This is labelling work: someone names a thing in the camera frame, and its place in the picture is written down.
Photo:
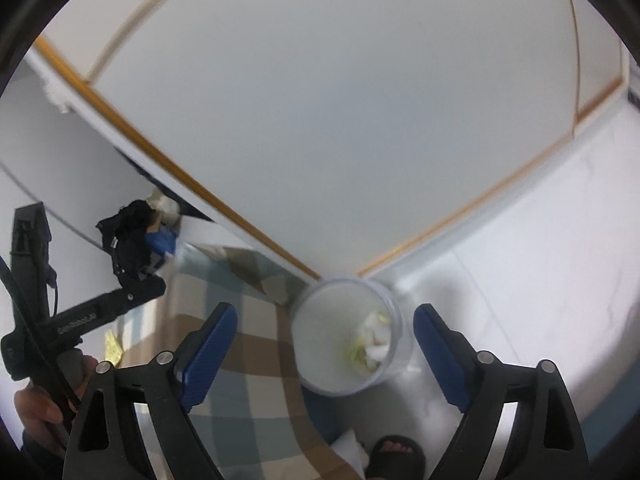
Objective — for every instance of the checkered tablecloth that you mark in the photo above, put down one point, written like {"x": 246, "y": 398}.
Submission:
{"x": 250, "y": 395}

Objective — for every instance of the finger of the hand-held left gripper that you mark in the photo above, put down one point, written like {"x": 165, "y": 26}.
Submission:
{"x": 100, "y": 312}

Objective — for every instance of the beige tote bag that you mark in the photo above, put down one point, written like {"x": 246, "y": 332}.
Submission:
{"x": 167, "y": 207}

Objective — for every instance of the grey trash bin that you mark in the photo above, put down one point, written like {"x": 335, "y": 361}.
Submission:
{"x": 325, "y": 340}

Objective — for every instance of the person's left forearm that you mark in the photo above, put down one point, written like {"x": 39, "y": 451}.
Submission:
{"x": 40, "y": 450}

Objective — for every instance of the yellow bread bag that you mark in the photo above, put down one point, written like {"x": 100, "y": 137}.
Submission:
{"x": 356, "y": 352}
{"x": 112, "y": 350}

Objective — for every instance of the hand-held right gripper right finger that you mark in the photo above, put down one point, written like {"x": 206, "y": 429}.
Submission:
{"x": 442, "y": 360}

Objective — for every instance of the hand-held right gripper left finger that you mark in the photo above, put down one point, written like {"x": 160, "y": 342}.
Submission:
{"x": 210, "y": 360}

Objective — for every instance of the person's left hand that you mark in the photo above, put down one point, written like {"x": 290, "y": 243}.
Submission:
{"x": 37, "y": 407}

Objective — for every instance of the black jacket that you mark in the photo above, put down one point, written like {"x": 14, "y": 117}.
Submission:
{"x": 130, "y": 240}

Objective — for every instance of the black slipper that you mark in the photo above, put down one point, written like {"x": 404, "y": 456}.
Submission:
{"x": 395, "y": 461}

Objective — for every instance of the white wardrobe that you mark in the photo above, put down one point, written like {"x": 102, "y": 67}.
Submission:
{"x": 325, "y": 110}

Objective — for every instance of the white tissue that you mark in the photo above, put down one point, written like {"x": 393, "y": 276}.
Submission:
{"x": 375, "y": 337}

